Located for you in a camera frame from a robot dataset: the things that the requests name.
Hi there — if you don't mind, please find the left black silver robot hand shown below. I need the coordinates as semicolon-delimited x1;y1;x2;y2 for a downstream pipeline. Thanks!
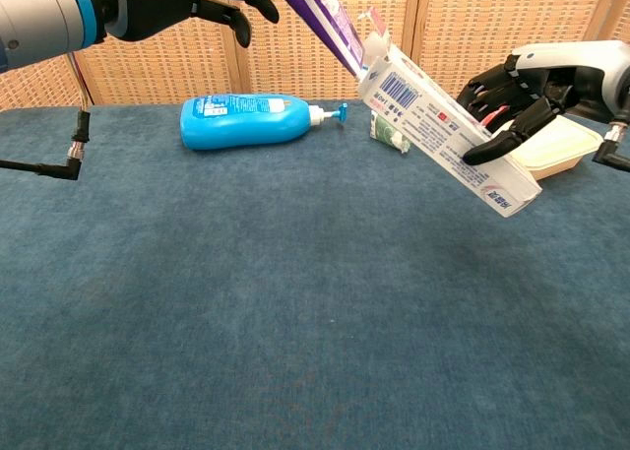
105;0;281;48

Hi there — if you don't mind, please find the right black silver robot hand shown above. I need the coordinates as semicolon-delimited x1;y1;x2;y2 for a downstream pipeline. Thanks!
456;39;630;167

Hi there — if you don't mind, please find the white pink toothpaste box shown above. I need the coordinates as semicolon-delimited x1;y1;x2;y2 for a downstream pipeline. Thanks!
356;5;543;219

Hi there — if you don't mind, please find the purple white toothpaste tube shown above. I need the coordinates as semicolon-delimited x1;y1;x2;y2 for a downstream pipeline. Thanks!
273;0;368;77

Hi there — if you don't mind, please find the woven rattan screen panel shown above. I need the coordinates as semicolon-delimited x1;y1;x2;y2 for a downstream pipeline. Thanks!
407;0;619;100
68;0;242;106
225;0;422;100
0;53;94;111
583;0;630;45

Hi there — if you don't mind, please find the beige lidded food container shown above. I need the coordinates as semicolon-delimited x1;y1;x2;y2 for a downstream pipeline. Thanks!
491;114;605;181

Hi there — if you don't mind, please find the blue pump lotion bottle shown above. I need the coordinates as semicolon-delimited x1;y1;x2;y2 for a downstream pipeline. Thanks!
179;93;349;152

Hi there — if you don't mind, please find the green white tissue pack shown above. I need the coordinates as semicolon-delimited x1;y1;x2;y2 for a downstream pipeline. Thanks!
369;108;412;155

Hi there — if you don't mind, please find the teal table cloth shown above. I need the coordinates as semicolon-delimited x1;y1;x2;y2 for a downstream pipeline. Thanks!
0;94;630;450

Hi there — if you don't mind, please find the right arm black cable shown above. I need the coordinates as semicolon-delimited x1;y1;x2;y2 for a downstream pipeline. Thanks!
592;122;630;171

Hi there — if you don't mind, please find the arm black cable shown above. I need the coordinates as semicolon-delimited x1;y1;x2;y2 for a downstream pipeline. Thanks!
592;122;630;171
0;50;93;181

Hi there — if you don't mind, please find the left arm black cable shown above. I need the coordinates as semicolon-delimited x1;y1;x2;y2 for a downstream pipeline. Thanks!
0;50;93;181

